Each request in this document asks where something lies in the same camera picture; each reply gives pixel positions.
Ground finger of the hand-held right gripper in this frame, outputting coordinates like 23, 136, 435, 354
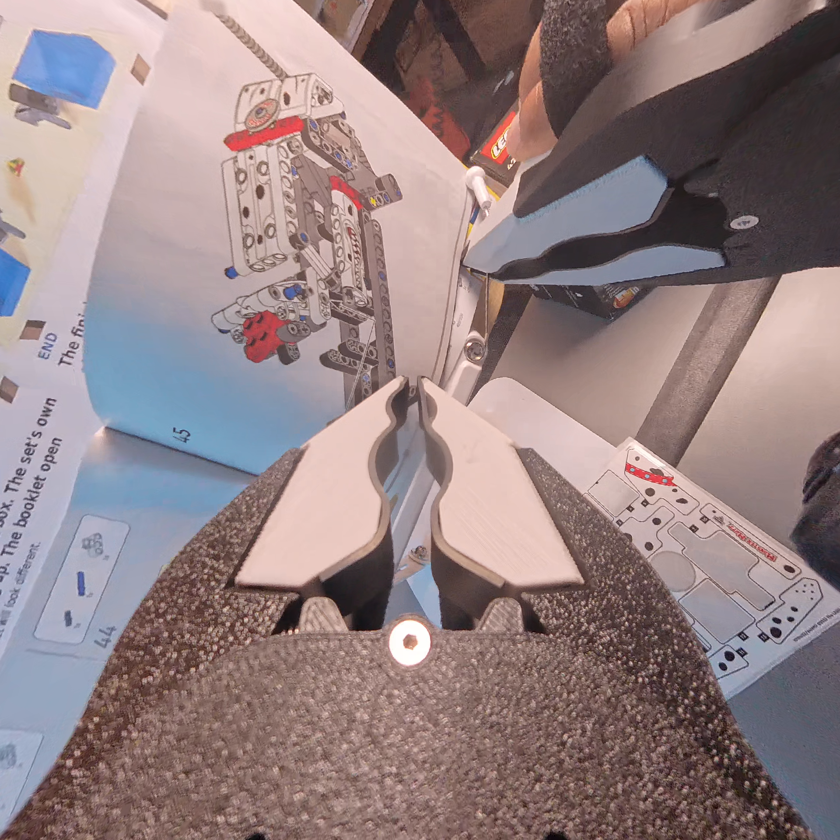
499, 246, 727, 284
469, 158, 674, 274

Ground grey desk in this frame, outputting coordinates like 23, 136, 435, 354
499, 269, 840, 840

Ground white document stand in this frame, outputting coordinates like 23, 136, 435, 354
394, 164, 657, 578

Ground person's right hand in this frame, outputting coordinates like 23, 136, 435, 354
512, 0, 716, 158

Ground instruction booklet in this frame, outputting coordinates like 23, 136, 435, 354
0, 0, 473, 788

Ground printed instruction sheet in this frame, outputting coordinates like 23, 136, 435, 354
584, 440, 840, 697

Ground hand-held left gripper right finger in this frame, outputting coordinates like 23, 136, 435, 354
418, 378, 585, 607

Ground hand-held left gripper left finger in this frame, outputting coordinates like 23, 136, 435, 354
237, 378, 410, 592

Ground toy set cardboard box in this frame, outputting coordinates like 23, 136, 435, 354
473, 105, 657, 319

